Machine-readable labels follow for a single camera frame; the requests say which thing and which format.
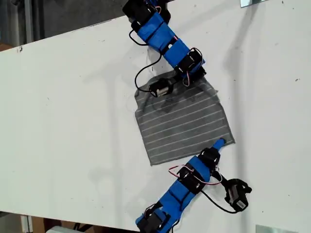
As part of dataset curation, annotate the black camera box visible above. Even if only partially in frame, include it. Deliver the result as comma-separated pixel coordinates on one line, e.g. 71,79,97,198
148,78,173,98
224,179,253,210

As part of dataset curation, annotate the shiny metal plate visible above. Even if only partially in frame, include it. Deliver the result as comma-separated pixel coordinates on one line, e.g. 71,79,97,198
240,0,267,8
256,224,311,233

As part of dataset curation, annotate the grey striped square towel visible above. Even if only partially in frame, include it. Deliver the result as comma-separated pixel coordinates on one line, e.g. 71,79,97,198
133,71,236,167

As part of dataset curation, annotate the white plastic container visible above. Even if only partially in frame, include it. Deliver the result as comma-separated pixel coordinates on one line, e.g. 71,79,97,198
46,225,73,233

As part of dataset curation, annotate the black camera cable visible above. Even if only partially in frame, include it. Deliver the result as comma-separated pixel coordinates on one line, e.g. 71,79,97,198
128,29,162,92
200,190,240,214

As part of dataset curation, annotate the white table leg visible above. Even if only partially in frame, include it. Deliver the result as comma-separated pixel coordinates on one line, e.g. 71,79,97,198
20,215,34,233

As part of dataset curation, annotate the grey vertical beam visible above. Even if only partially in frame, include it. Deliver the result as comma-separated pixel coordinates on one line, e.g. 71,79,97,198
24,0,34,46

